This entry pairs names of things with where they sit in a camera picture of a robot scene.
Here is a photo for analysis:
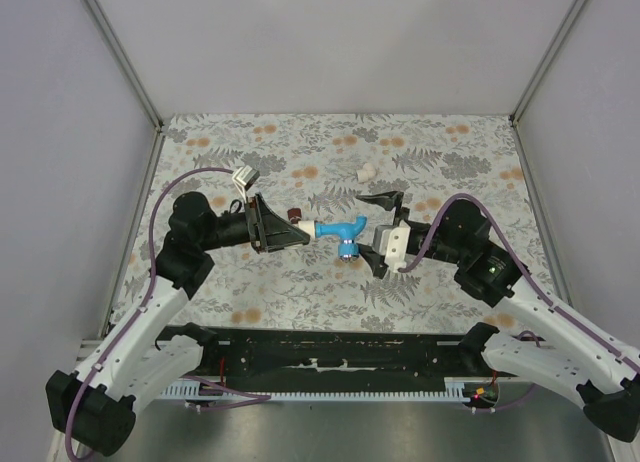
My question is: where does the white elbow fitting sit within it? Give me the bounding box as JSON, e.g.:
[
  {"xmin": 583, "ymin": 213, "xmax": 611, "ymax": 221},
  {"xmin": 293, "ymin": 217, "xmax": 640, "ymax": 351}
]
[{"xmin": 297, "ymin": 220, "xmax": 317, "ymax": 240}]

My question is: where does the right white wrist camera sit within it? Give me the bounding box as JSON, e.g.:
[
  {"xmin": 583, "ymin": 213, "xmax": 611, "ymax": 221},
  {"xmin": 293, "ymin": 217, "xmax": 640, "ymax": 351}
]
[{"xmin": 372, "ymin": 222, "xmax": 410, "ymax": 273}]

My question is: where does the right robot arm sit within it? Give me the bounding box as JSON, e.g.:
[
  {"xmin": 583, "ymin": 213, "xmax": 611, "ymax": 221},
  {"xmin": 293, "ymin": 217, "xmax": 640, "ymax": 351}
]
[{"xmin": 358, "ymin": 191, "xmax": 639, "ymax": 443}]

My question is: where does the floral patterned table mat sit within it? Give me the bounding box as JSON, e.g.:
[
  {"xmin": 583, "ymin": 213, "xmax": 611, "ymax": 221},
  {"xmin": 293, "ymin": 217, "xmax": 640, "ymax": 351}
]
[{"xmin": 110, "ymin": 114, "xmax": 549, "ymax": 334}]

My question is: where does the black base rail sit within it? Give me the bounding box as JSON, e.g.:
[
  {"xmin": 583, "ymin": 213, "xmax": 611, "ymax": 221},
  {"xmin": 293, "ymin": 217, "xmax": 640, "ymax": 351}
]
[{"xmin": 190, "ymin": 327, "xmax": 491, "ymax": 393}]

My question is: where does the blue plastic water faucet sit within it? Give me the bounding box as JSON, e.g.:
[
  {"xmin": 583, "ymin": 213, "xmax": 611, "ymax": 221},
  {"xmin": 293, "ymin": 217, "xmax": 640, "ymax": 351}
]
[{"xmin": 314, "ymin": 215, "xmax": 367, "ymax": 261}]

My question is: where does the brown plastic water faucet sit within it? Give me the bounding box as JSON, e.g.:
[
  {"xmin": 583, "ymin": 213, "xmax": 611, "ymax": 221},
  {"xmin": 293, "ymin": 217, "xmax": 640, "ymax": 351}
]
[{"xmin": 287, "ymin": 208, "xmax": 302, "ymax": 224}]

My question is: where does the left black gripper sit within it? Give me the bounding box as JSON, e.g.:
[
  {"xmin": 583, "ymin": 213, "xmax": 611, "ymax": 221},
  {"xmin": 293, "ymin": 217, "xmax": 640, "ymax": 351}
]
[{"xmin": 199, "ymin": 192, "xmax": 310, "ymax": 253}]

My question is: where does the right aluminium frame post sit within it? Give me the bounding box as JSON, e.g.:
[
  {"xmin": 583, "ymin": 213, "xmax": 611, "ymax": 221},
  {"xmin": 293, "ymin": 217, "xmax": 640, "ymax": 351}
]
[{"xmin": 508, "ymin": 0, "xmax": 601, "ymax": 126}]

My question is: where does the aluminium frame post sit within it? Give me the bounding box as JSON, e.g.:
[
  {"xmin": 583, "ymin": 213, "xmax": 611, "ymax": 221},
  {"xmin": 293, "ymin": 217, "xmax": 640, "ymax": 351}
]
[
  {"xmin": 71, "ymin": 0, "xmax": 166, "ymax": 133},
  {"xmin": 508, "ymin": 0, "xmax": 601, "ymax": 126}
]

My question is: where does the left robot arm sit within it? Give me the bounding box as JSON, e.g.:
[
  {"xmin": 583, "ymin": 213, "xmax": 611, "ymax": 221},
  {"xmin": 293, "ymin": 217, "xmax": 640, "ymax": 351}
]
[{"xmin": 45, "ymin": 192, "xmax": 316, "ymax": 461}]

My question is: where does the green circuit board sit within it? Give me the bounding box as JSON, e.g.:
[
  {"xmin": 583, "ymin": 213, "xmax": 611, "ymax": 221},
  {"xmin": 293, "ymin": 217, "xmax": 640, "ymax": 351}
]
[{"xmin": 472, "ymin": 388, "xmax": 499, "ymax": 403}]

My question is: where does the left aluminium frame post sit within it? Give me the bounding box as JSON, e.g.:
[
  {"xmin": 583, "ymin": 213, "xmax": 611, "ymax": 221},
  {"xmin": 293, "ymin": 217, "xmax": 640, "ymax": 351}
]
[{"xmin": 71, "ymin": 0, "xmax": 166, "ymax": 133}]

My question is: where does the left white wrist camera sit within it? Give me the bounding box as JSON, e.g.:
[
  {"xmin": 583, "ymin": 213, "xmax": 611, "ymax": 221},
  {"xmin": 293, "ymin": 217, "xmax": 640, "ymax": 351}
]
[{"xmin": 232, "ymin": 165, "xmax": 260, "ymax": 202}]

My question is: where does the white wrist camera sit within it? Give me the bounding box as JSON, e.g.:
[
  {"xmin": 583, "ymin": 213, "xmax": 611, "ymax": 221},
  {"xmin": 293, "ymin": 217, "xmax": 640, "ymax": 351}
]
[
  {"xmin": 232, "ymin": 165, "xmax": 260, "ymax": 202},
  {"xmin": 372, "ymin": 222, "xmax": 410, "ymax": 273}
]

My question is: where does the white slotted cable duct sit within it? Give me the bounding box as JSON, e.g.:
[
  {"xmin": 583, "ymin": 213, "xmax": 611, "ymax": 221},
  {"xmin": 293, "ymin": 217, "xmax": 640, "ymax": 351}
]
[{"xmin": 156, "ymin": 379, "xmax": 479, "ymax": 403}]

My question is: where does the white elbow fitting far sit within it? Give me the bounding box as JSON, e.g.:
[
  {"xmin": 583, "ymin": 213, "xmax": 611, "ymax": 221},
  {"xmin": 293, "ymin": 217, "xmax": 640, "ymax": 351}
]
[{"xmin": 356, "ymin": 162, "xmax": 377, "ymax": 184}]

